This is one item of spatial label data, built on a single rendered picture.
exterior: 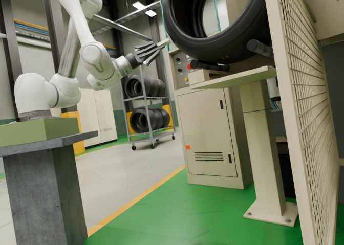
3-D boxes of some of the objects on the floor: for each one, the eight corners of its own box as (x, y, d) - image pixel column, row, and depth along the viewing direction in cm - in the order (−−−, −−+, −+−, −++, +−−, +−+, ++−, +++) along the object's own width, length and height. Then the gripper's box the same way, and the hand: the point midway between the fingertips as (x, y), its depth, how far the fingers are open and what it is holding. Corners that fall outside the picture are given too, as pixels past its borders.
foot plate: (257, 199, 148) (257, 196, 148) (301, 204, 131) (301, 201, 131) (242, 217, 127) (242, 214, 127) (293, 227, 110) (293, 223, 110)
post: (264, 204, 138) (203, -179, 136) (287, 208, 130) (222, -201, 128) (257, 214, 128) (192, -200, 126) (282, 218, 120) (212, -226, 118)
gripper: (124, 58, 111) (163, 37, 114) (136, 76, 107) (176, 53, 110) (120, 49, 104) (162, 26, 107) (132, 68, 100) (175, 44, 102)
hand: (163, 43), depth 108 cm, fingers closed
